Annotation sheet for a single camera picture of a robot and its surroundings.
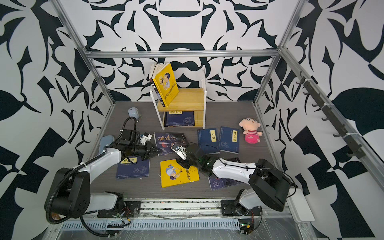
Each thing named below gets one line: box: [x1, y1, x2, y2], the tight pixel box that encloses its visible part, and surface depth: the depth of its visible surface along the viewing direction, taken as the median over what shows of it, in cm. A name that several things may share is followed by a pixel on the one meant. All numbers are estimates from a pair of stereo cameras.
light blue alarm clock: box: [127, 107, 142, 122], surface depth 106 cm
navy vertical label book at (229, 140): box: [218, 126, 240, 155], surface depth 101 cm
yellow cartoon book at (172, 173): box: [160, 159, 200, 188], surface depth 86 cm
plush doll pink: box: [239, 117, 263, 144], surface depth 99 cm
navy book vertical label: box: [197, 128, 220, 154], surface depth 101 cm
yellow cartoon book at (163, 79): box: [152, 63, 179, 107], surface depth 84 cm
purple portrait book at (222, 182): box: [208, 177, 244, 191], surface depth 83 cm
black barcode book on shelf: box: [149, 63, 166, 108], surface depth 81 cm
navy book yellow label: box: [164, 111, 195, 127], surface depth 105 cm
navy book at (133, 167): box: [115, 156, 151, 179], surface depth 87 cm
